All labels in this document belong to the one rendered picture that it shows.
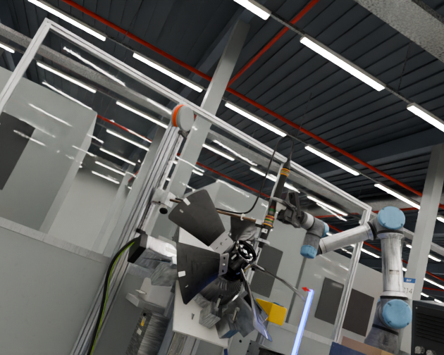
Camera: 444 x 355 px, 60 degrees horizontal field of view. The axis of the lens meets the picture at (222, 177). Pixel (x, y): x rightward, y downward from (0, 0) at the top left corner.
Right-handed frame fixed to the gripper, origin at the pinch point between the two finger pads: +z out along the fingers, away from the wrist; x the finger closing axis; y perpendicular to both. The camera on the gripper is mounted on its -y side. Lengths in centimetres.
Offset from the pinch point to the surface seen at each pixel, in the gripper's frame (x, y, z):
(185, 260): -13, 42, 34
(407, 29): 127, -296, -177
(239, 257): -8.4, 31.8, 9.9
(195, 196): 11.5, 12.5, 30.5
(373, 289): 256, -33, -363
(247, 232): 11.1, 17.2, -0.3
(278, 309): 21, 45, -38
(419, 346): -61, 41, -35
